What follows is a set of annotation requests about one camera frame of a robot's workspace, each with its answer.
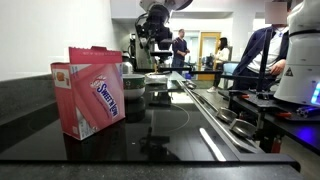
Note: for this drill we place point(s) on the pink Sweet'N Low box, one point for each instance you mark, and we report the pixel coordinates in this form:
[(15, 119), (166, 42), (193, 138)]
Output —
[(89, 90)]

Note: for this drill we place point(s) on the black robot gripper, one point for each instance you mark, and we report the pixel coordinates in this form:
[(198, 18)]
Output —
[(150, 26)]

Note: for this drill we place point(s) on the rear silver stove knob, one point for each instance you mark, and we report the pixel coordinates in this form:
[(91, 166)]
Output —
[(226, 115)]

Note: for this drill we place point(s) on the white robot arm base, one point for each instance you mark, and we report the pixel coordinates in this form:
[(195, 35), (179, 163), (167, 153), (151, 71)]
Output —
[(300, 81)]

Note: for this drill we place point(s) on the standing man in dark shirt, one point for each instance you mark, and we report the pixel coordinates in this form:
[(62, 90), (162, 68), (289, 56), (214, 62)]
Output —
[(180, 50)]

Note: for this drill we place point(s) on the white plate on counter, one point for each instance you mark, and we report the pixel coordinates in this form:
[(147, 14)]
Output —
[(156, 79)]

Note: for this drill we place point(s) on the black mounting frame with clamps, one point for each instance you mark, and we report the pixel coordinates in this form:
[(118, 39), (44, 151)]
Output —
[(264, 107)]

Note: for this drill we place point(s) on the silver stove knob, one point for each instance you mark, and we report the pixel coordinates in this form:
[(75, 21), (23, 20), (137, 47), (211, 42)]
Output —
[(226, 115), (243, 128)]

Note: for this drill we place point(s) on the front silver stove knob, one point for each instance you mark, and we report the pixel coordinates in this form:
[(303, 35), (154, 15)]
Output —
[(243, 128)]

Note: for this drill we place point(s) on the black camera on stand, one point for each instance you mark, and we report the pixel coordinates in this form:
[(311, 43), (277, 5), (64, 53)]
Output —
[(158, 59)]

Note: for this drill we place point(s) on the seated person in navy jacket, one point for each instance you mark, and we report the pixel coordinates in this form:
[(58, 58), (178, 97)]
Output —
[(263, 53)]

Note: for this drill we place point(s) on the stainless steel kettle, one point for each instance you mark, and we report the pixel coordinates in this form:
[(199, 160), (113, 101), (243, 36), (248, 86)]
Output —
[(127, 66)]

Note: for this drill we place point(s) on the standing woman in white top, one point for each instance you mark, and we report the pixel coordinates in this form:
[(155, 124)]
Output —
[(220, 58)]

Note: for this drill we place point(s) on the white green patterned cup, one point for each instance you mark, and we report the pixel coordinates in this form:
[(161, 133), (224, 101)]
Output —
[(133, 85)]

